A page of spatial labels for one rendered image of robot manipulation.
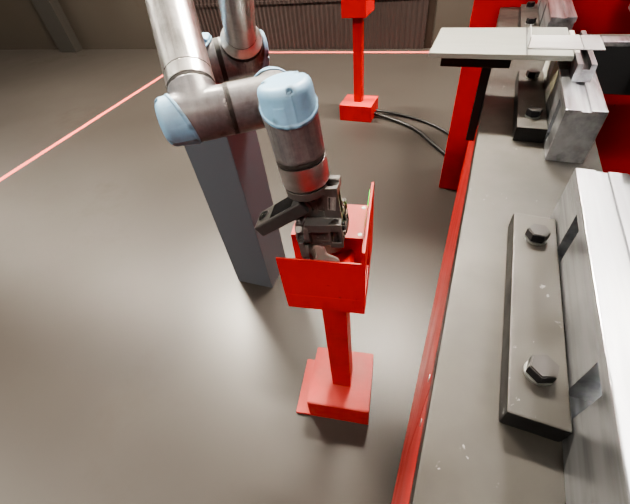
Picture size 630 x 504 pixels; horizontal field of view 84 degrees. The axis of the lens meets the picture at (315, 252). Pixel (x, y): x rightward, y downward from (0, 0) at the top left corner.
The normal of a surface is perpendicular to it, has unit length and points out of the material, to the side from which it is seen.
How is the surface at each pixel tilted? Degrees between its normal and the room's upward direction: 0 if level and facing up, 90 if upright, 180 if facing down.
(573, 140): 90
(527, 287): 0
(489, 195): 0
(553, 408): 0
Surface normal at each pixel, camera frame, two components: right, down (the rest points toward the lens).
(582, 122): -0.37, 0.69
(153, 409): -0.10, -0.69
